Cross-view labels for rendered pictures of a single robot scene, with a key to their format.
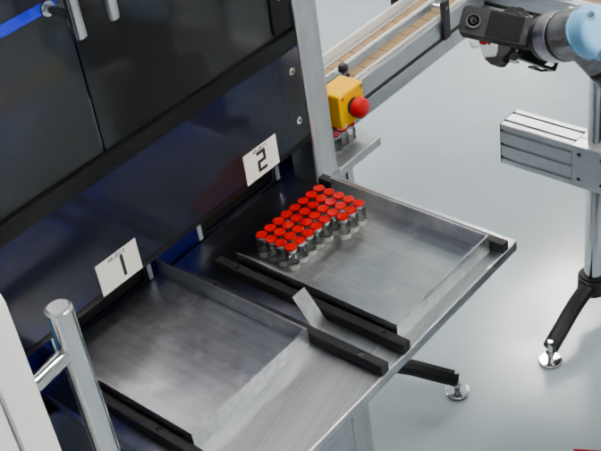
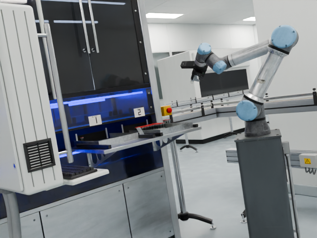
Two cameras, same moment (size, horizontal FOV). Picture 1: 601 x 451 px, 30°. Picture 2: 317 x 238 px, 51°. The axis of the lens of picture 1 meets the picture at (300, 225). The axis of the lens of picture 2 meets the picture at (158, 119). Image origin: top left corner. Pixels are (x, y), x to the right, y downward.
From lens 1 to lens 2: 1.21 m
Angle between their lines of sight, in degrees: 34
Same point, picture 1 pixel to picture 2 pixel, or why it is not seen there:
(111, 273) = (92, 120)
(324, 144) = (159, 117)
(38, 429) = (34, 39)
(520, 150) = (231, 157)
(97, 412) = (51, 51)
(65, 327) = (46, 26)
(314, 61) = (155, 93)
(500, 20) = (189, 62)
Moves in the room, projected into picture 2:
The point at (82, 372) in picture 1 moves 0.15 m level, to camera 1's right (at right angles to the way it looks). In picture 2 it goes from (49, 39) to (83, 33)
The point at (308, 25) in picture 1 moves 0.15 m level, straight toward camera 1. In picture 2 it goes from (154, 83) to (150, 83)
